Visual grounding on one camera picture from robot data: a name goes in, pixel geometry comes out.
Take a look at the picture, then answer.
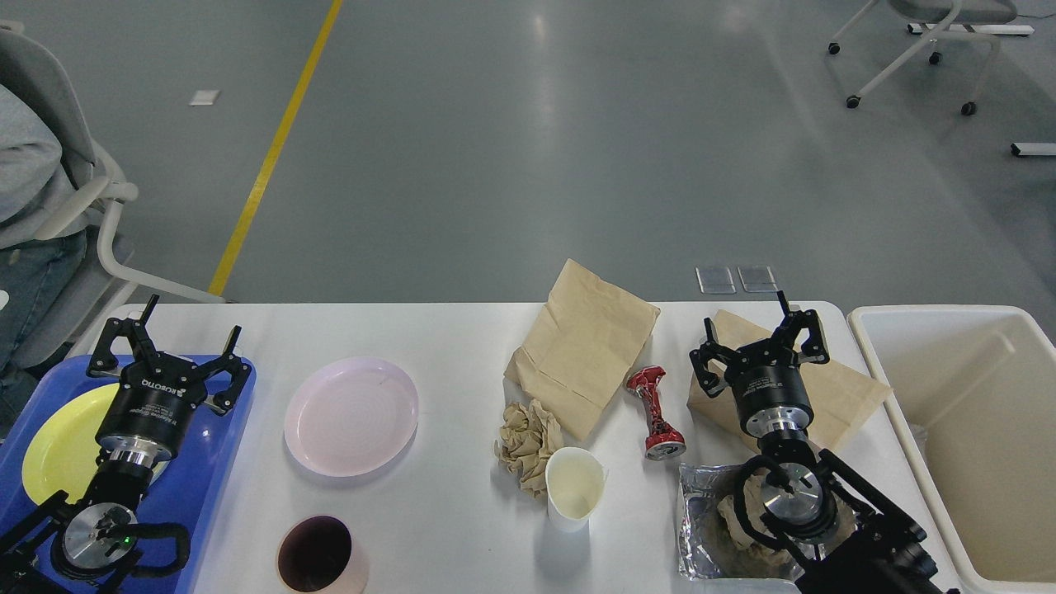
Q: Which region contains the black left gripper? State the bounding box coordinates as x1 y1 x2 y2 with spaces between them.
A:
87 295 252 461

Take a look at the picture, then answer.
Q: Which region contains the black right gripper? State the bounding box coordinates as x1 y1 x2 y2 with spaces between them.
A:
690 290 831 437

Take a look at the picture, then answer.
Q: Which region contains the pink plate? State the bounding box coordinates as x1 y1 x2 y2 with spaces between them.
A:
284 356 419 478

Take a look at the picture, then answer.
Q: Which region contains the pink mug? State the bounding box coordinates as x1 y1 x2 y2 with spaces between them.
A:
276 515 370 593

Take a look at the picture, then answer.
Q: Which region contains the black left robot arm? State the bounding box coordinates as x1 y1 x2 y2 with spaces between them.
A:
2 295 252 593

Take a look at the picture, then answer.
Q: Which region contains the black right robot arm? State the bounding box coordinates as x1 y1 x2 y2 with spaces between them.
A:
689 295 938 593

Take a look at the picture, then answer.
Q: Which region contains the right floor plate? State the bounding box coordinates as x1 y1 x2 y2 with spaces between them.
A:
737 266 780 293

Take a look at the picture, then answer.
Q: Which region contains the floor plate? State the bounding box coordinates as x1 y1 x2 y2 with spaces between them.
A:
696 266 737 295
737 266 780 293

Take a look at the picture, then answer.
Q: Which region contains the left floor plate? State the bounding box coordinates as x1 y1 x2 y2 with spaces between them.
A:
696 266 737 295

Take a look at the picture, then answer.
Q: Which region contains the brown paper bag right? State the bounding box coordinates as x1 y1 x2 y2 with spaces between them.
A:
676 302 900 464

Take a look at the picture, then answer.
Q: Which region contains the grey office chair left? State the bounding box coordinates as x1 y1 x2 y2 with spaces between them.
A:
1 21 224 369

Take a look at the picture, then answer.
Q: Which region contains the blue plastic tray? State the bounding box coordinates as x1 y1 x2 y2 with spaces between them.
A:
1 355 256 593

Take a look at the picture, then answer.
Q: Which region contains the crushed red can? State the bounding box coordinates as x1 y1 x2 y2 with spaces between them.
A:
625 365 686 461

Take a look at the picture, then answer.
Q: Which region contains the yellow plate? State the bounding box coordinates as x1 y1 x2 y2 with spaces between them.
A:
21 384 117 504

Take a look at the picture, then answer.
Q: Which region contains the silver foil wrapper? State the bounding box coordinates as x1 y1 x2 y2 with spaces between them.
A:
676 463 838 582

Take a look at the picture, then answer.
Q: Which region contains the large brown paper bag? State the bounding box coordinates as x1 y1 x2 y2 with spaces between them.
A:
505 259 660 442

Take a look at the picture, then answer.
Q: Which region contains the crumpled brown paper wad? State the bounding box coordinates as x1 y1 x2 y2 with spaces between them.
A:
718 474 856 568

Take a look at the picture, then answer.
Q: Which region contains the seated person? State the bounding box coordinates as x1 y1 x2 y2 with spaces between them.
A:
1 87 87 437

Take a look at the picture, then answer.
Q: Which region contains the white plastic bin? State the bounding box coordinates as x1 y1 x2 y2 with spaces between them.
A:
848 304 1055 593

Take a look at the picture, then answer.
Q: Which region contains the white paper cup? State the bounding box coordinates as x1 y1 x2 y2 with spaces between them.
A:
544 446 607 533

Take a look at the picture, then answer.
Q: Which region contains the crumpled brown napkin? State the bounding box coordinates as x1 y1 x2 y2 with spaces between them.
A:
494 398 564 497

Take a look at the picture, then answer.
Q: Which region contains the white floor tag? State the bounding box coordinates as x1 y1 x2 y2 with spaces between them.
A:
188 89 221 106

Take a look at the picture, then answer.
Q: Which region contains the white bar on floor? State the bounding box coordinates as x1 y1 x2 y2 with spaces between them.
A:
1010 142 1056 157

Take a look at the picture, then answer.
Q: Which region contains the white bar far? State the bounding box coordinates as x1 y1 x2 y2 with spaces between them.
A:
907 22 1035 37

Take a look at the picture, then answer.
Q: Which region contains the white rolling chair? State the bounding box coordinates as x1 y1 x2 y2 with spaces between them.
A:
846 1 1019 116

